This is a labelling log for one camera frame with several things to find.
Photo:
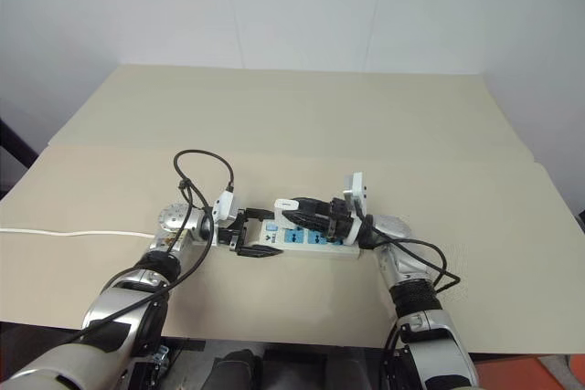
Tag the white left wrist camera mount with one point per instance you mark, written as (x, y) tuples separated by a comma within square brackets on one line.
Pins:
[(224, 208)]

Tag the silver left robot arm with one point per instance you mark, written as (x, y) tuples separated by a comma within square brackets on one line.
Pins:
[(120, 298)]

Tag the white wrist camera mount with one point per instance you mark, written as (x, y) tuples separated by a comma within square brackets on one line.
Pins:
[(224, 208), (355, 189)]

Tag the black frame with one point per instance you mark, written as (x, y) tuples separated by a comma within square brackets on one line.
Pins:
[(13, 152)]

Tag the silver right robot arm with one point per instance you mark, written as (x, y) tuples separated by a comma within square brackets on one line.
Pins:
[(432, 330)]

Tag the white power strip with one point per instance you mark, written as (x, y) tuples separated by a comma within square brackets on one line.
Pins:
[(299, 244)]

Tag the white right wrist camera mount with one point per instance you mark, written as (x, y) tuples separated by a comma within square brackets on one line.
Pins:
[(355, 189)]

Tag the white charger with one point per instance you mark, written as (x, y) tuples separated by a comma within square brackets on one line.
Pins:
[(284, 205)]

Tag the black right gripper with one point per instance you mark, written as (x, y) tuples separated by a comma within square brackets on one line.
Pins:
[(337, 222)]

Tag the dark rounded shape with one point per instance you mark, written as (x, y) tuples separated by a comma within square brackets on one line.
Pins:
[(237, 369)]

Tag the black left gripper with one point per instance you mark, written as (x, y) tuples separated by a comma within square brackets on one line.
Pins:
[(227, 231)]

